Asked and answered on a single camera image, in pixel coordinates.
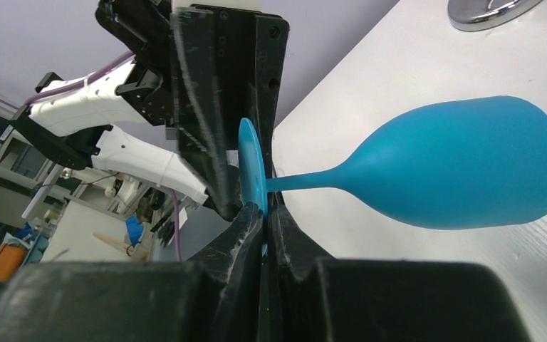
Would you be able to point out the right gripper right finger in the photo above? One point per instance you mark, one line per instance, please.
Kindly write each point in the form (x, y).
(327, 299)

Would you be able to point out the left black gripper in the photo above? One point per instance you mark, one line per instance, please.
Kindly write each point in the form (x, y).
(201, 68)

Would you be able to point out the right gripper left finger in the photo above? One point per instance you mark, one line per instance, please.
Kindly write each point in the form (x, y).
(213, 296)

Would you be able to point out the blue wine glass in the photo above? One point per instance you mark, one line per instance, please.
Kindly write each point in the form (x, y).
(459, 181)

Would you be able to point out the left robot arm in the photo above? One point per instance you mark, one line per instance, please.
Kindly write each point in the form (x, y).
(85, 123)

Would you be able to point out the chrome wire glass rack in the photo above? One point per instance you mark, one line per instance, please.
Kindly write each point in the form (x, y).
(480, 15)

